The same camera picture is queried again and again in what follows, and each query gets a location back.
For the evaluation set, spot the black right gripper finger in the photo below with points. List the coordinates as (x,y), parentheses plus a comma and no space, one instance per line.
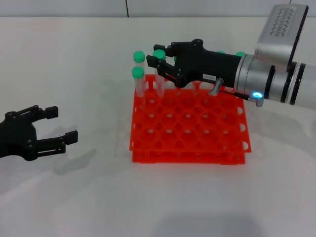
(160,48)
(151,61)

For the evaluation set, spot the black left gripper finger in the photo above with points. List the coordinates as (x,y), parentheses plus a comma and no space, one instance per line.
(51,112)
(71,137)

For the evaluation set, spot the red plastic test tube rack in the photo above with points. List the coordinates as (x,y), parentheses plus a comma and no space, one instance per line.
(187,123)

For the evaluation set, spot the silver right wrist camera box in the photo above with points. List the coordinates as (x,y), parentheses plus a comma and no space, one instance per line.
(281,32)

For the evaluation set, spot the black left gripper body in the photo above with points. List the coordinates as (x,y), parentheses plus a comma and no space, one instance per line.
(14,135)

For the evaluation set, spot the silver right wrist plug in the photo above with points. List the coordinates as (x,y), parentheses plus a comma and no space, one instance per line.
(217,86)

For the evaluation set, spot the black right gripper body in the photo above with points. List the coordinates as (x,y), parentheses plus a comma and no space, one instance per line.
(205,64)

